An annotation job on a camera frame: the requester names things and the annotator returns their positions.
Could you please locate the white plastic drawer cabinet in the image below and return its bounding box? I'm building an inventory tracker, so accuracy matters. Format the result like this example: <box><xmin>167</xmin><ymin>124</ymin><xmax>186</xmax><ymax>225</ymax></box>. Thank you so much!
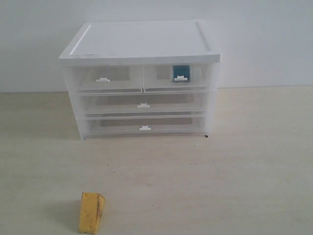
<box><xmin>59</xmin><ymin>20</ymin><xmax>222</xmax><ymax>139</ymax></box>

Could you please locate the blue bottle white cap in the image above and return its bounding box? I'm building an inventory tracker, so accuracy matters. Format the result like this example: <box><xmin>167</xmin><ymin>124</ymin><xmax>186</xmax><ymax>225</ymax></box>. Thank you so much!
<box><xmin>172</xmin><ymin>65</ymin><xmax>201</xmax><ymax>83</ymax></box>

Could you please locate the wide clear drawer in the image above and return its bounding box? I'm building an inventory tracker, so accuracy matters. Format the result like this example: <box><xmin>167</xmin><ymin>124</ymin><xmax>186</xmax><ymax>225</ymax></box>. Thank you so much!
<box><xmin>86</xmin><ymin>115</ymin><xmax>204</xmax><ymax>136</ymax></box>
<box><xmin>80</xmin><ymin>93</ymin><xmax>206</xmax><ymax>117</ymax></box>

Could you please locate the bottom wide clear drawer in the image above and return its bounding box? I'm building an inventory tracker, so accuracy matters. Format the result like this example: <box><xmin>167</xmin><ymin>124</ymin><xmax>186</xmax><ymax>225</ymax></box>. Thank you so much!
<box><xmin>86</xmin><ymin>115</ymin><xmax>204</xmax><ymax>136</ymax></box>

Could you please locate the yellow cheese wedge block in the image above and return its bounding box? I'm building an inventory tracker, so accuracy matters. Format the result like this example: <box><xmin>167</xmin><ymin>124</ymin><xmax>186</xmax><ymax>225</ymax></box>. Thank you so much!
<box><xmin>79</xmin><ymin>192</ymin><xmax>105</xmax><ymax>235</ymax></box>

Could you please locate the middle wide clear drawer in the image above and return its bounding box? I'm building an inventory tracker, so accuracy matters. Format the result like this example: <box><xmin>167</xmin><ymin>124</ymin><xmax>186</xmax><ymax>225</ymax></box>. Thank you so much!
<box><xmin>80</xmin><ymin>93</ymin><xmax>206</xmax><ymax>117</ymax></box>

